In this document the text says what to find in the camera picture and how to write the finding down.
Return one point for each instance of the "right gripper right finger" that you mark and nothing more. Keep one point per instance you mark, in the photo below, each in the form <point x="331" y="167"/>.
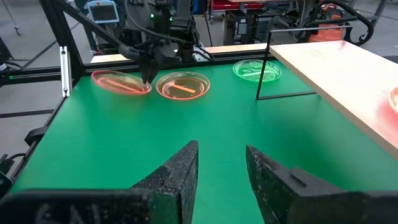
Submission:
<point x="280" y="193"/>

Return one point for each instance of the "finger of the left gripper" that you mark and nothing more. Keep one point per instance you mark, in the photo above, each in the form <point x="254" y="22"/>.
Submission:
<point x="154" y="70"/>
<point x="145" y="70"/>

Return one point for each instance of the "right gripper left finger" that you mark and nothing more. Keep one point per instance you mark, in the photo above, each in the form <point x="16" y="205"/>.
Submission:
<point x="174" y="193"/>

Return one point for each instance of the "orange plate with yellow stripe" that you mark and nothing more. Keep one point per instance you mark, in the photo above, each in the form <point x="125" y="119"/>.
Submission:
<point x="118" y="84"/>

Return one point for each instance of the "green translucent plate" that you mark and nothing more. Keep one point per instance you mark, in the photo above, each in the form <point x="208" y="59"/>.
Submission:
<point x="245" y="70"/>

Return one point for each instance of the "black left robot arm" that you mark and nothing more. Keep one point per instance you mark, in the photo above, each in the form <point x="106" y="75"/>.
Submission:
<point x="180" y="18"/>

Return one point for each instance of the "wooden shelf with black legs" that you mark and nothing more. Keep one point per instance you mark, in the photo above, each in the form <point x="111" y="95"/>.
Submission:
<point x="342" y="77"/>

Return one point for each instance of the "orange plate with red stripe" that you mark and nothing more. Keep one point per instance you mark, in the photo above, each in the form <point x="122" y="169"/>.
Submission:
<point x="183" y="91"/>

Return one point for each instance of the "blue framed tablet screen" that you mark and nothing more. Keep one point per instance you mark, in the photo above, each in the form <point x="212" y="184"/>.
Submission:
<point x="103" y="12"/>

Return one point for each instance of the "green table mat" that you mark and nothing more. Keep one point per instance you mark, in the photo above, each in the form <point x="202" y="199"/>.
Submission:
<point x="124" y="140"/>

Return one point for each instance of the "black computer tower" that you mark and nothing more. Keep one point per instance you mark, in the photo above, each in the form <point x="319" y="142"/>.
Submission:
<point x="261" y="27"/>
<point x="236" y="27"/>

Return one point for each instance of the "red tool chest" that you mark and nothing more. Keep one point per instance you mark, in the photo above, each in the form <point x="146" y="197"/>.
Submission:
<point x="236" y="3"/>

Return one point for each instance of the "red translucent plate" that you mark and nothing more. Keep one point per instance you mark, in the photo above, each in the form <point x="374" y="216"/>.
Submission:
<point x="394" y="101"/>

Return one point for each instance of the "orange and black machine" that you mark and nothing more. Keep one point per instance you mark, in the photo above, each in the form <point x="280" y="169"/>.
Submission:
<point x="329" y="32"/>

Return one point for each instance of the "silver metal bracket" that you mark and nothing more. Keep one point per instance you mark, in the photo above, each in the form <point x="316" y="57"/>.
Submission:
<point x="65" y="71"/>

